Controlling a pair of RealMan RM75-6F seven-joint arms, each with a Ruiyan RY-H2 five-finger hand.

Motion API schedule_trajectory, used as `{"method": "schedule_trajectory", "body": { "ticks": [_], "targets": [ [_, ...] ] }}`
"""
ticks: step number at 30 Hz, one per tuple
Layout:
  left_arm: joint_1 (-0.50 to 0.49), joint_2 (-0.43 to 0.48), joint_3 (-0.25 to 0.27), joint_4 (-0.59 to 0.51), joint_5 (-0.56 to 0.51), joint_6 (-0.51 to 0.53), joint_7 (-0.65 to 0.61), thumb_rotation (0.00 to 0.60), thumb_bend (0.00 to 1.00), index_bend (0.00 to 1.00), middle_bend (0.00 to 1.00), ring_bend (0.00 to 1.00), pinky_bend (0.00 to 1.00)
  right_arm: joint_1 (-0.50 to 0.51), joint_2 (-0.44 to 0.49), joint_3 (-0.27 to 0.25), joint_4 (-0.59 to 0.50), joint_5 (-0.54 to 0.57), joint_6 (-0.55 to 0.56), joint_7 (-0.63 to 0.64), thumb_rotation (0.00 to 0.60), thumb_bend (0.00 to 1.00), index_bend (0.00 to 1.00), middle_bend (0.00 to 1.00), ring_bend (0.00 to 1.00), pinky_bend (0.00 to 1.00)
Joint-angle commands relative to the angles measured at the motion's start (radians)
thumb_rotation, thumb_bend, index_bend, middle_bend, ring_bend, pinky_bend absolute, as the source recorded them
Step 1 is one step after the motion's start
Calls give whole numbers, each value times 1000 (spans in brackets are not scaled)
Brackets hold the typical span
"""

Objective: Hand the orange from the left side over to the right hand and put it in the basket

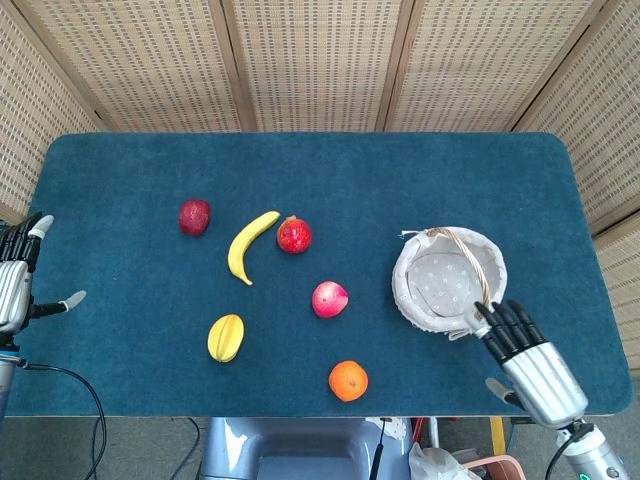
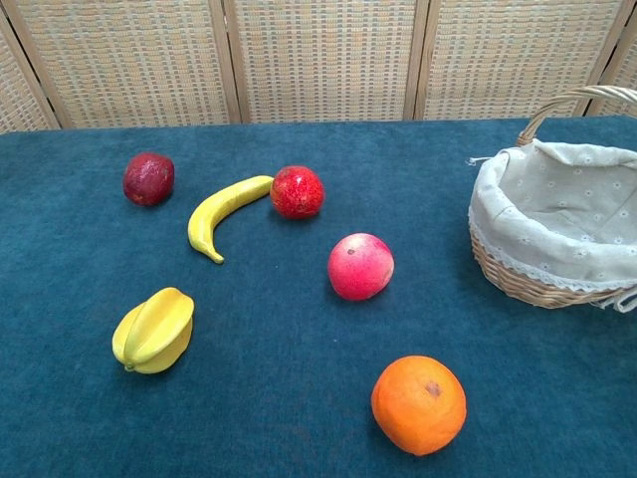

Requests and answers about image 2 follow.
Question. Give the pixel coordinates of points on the pink peach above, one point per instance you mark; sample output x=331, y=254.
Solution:
x=360, y=267

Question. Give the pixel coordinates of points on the blue table cloth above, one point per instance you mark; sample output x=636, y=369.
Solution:
x=278, y=348

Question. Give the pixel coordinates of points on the wicker basket with cloth liner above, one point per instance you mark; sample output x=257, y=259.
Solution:
x=547, y=234

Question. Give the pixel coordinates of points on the yellow starfruit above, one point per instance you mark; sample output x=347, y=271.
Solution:
x=154, y=331

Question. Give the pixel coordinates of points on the yellow banana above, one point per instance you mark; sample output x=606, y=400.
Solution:
x=219, y=211

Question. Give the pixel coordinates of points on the red speckled pomegranate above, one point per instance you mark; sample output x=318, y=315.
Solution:
x=297, y=192

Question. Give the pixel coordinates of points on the dark red fruit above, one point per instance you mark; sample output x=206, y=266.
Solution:
x=148, y=179

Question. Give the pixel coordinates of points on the woven folding screen panel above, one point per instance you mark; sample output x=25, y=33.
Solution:
x=129, y=60
x=17, y=99
x=323, y=60
x=622, y=70
x=517, y=55

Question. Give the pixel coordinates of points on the orange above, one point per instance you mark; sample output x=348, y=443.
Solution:
x=419, y=404

